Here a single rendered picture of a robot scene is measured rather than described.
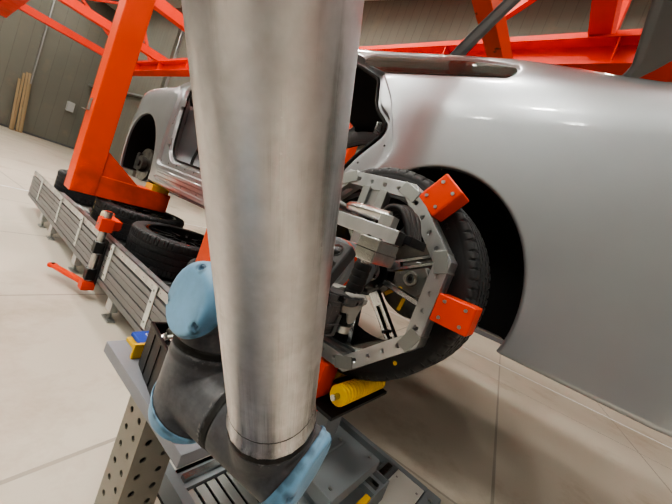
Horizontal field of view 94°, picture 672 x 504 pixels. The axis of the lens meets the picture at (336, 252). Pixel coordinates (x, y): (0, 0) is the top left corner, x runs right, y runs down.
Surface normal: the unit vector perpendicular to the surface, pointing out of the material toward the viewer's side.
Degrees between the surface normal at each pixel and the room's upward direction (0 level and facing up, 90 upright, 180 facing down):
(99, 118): 90
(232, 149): 119
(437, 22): 90
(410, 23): 90
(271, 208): 112
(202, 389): 54
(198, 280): 87
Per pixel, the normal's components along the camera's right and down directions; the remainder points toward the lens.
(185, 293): -0.53, -0.23
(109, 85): 0.74, 0.33
